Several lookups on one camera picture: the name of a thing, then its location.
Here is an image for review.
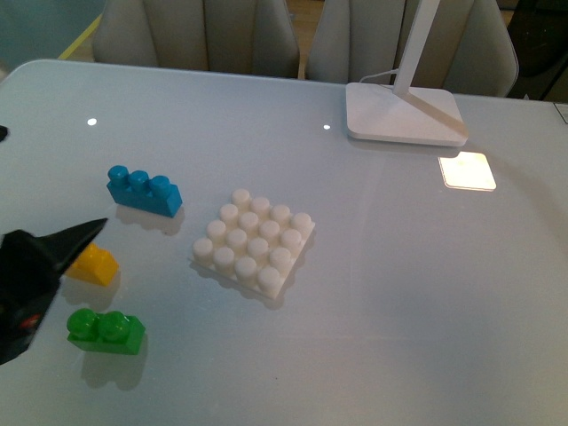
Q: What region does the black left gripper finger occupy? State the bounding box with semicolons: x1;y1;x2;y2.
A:
0;125;8;141
1;218;107;364

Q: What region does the yellow two-stud block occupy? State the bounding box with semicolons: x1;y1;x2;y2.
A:
65;243;119;287

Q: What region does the white studded base plate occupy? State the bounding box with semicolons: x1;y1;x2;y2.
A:
192;188;315;299

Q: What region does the green two-stud block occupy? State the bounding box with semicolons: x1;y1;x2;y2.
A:
67;308;146;355

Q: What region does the blue three-stud block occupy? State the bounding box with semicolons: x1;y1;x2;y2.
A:
106;165;183;217

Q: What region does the beige chair left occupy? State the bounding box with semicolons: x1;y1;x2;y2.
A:
92;1;300;78

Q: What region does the beige chair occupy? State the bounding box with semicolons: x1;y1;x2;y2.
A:
306;0;519;98
92;1;300;78

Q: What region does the white desk lamp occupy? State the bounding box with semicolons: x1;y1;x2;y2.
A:
345;1;469;147

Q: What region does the beige chair right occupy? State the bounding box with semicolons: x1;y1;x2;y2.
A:
306;0;519;98

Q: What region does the white lamp cable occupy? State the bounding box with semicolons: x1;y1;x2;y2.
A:
358;67;400;84

